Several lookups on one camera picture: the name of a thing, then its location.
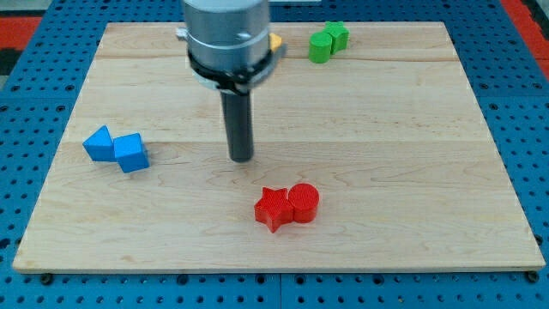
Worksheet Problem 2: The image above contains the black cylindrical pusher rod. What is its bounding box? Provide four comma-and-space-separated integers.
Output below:
220, 93, 254, 163

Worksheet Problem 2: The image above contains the blue cube block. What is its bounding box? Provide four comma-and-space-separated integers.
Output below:
113, 133, 149, 173

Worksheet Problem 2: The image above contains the blue triangle block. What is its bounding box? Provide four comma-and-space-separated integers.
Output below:
82, 125, 116, 162

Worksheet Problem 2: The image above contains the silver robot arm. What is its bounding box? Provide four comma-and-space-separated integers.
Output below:
176, 0, 287, 163

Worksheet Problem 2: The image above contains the yellow block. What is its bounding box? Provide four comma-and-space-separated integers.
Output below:
269, 33, 283, 52

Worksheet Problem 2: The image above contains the green cylinder block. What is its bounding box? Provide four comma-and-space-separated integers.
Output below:
308, 32, 332, 64

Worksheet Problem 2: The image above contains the red star block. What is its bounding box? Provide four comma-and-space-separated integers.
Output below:
254, 187, 293, 233

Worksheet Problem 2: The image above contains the red cylinder block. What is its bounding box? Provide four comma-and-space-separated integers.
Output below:
288, 183, 320, 223

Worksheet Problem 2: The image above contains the green star block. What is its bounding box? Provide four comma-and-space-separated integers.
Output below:
323, 21, 350, 55

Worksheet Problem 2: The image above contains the wooden board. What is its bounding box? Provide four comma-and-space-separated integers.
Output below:
13, 22, 546, 274

